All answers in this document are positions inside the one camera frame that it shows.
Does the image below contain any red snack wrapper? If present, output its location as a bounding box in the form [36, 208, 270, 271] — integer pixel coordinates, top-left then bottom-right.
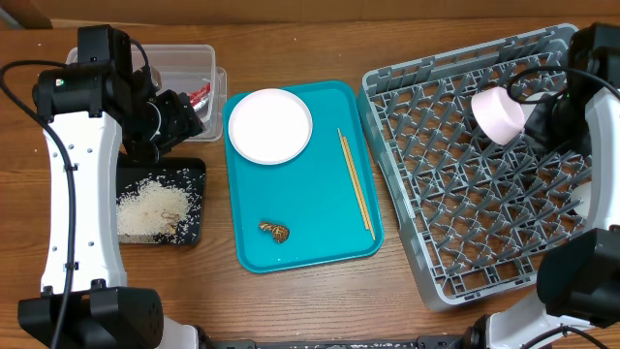
[188, 82, 211, 111]

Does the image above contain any pink bowl with rice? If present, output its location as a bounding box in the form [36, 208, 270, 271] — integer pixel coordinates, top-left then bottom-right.
[471, 86, 525, 145]

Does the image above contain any pink round plate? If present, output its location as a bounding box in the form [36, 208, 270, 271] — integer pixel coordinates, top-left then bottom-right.
[228, 88, 313, 165]

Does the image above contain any brown food scrap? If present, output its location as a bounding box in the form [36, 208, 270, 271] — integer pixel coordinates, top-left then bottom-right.
[259, 222, 290, 243]

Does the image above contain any wooden chopstick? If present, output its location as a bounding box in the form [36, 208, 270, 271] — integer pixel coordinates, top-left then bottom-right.
[337, 129, 375, 239]
[341, 136, 376, 240]

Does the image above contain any grey bowl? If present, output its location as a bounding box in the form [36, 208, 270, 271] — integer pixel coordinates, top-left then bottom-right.
[520, 91, 554, 121]

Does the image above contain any white cup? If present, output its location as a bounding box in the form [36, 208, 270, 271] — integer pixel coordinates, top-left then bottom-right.
[570, 181, 591, 218]

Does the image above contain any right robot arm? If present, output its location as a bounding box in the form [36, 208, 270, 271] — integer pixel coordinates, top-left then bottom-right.
[462, 68, 619, 348]

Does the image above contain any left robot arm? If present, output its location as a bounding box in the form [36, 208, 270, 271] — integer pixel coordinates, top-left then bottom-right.
[18, 58, 210, 348]

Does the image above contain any black waste tray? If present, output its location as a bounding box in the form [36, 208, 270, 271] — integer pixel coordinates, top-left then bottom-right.
[115, 155, 207, 246]

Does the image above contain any clear plastic bin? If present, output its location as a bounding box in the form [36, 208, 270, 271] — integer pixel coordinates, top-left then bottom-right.
[41, 42, 226, 160]

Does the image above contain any spilled white rice pile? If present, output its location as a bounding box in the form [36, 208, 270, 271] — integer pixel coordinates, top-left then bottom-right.
[116, 167, 204, 243]

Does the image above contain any grey dish rack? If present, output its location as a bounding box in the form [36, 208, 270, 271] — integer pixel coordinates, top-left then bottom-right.
[357, 24, 591, 311]

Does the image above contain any teal serving tray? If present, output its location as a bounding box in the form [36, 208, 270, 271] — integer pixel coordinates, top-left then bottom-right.
[224, 80, 385, 273]

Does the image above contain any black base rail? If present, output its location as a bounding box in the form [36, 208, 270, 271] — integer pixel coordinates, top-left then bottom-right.
[199, 334, 480, 349]

